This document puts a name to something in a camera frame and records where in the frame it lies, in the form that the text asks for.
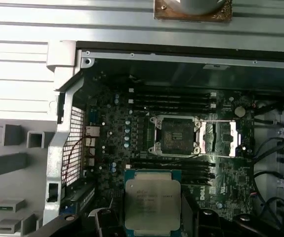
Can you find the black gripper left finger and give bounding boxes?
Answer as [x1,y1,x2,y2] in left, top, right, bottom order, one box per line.
[42,194,125,237]

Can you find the metal socket cover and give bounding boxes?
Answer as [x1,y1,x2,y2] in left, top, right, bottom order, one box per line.
[198,119,243,158]

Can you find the red and black wire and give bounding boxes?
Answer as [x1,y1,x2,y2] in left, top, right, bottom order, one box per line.
[64,136,94,180]

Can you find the CPU socket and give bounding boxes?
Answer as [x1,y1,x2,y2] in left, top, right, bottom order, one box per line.
[148,114,203,157]

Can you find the black expansion slot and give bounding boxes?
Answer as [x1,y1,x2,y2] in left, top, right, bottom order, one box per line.
[78,182,97,214]

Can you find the dark green motherboard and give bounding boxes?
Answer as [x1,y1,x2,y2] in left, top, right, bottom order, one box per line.
[82,71,259,223]

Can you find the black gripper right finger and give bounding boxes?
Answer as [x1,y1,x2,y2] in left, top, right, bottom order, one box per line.
[181,190,284,237]

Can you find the grey plastic parts rack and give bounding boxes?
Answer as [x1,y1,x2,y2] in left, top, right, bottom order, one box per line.
[0,122,56,237]

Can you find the CPU with silver top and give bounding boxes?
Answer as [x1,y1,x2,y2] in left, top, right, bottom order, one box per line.
[123,168,183,237]

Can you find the square brown base plate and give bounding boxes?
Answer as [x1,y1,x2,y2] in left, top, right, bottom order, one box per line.
[153,0,233,23]

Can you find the thin wire locking lever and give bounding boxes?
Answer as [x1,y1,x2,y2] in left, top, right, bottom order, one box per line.
[160,154,216,166]

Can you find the open PC case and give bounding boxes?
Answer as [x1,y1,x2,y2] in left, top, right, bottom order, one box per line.
[42,39,284,237]

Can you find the black cable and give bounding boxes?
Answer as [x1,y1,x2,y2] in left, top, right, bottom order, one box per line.
[254,140,284,163]
[253,171,284,207]

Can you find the silver coin battery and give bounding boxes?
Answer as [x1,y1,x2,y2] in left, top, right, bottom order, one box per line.
[234,106,246,118]

